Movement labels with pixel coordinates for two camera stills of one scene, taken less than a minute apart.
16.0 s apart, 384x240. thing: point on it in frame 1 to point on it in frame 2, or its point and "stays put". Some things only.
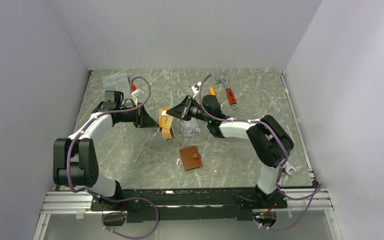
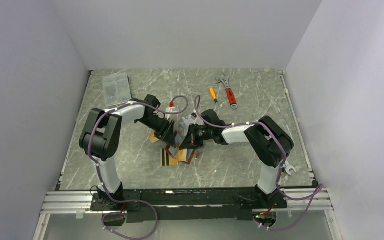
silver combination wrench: (288, 167) stays put
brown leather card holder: (191, 158) to (173, 150)
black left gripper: (143, 119) to (168, 137)
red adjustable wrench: (230, 95) stays put
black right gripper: (182, 110) to (191, 141)
